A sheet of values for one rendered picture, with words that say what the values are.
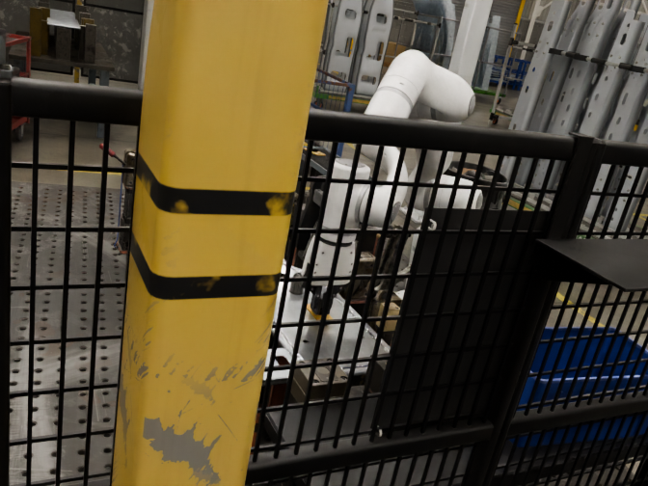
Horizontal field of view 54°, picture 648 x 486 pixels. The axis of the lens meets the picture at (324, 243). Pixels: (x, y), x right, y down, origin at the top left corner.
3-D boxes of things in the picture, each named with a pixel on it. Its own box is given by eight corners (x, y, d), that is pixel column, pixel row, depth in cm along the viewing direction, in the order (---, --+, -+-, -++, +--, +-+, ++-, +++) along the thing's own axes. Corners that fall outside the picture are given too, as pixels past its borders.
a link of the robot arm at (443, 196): (419, 240, 203) (431, 168, 195) (475, 255, 195) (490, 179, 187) (405, 251, 193) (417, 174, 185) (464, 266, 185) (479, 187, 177)
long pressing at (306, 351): (152, 163, 230) (152, 158, 229) (213, 166, 240) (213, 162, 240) (305, 381, 117) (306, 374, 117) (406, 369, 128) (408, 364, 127)
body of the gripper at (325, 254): (349, 227, 137) (338, 274, 141) (306, 226, 133) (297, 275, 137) (365, 240, 131) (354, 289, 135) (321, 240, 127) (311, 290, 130)
